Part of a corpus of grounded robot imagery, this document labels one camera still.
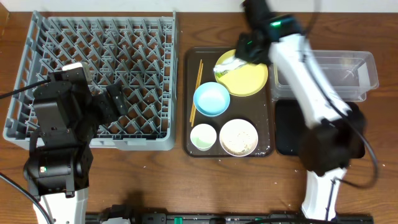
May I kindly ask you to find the white napkin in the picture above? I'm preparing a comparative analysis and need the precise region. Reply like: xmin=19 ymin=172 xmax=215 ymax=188
xmin=213 ymin=57 xmax=247 ymax=74

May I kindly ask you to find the green red snack wrapper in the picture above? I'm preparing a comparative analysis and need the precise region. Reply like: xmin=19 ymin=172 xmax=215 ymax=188
xmin=215 ymin=70 xmax=229 ymax=78

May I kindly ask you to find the white bowl with rice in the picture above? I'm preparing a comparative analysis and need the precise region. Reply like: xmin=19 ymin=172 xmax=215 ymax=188
xmin=219 ymin=119 xmax=259 ymax=157

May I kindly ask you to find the white cup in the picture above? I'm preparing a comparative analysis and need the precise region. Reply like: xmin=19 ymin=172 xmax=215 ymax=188
xmin=190 ymin=124 xmax=217 ymax=151

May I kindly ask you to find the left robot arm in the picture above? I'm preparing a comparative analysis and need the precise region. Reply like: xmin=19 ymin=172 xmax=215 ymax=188
xmin=24 ymin=62 xmax=128 ymax=223

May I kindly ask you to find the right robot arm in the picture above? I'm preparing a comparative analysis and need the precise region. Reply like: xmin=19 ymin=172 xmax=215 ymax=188
xmin=235 ymin=0 xmax=369 ymax=222

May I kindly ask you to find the black waste tray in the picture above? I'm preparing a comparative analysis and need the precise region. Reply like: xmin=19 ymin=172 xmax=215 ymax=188
xmin=275 ymin=100 xmax=365 ymax=159

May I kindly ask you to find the clear plastic waste bin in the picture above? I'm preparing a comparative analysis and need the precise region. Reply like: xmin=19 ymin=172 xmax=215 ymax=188
xmin=269 ymin=50 xmax=379 ymax=103

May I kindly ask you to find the yellow round plate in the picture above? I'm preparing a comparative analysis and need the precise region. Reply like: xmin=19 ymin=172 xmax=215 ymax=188
xmin=214 ymin=50 xmax=268 ymax=96

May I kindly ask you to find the grey plastic dish rack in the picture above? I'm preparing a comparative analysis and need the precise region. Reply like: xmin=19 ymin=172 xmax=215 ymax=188
xmin=3 ymin=12 xmax=178 ymax=151

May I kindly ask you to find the wooden chopstick right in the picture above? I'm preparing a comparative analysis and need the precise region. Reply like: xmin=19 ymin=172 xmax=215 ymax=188
xmin=191 ymin=62 xmax=205 ymax=128

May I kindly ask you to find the wooden chopstick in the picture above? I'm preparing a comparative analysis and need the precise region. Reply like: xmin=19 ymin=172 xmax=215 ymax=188
xmin=191 ymin=62 xmax=205 ymax=128
xmin=189 ymin=58 xmax=203 ymax=123

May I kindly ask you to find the wooden chopstick left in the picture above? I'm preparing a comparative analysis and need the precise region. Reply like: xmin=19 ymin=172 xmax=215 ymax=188
xmin=189 ymin=58 xmax=203 ymax=123

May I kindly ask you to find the dark brown serving tray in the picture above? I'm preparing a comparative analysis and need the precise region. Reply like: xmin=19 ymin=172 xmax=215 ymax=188
xmin=182 ymin=47 xmax=272 ymax=158

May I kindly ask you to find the light blue bowl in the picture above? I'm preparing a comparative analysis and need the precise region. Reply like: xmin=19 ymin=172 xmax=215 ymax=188
xmin=193 ymin=82 xmax=231 ymax=117

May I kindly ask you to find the black rail at table edge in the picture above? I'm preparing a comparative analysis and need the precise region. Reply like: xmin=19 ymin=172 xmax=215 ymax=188
xmin=85 ymin=204 xmax=374 ymax=224

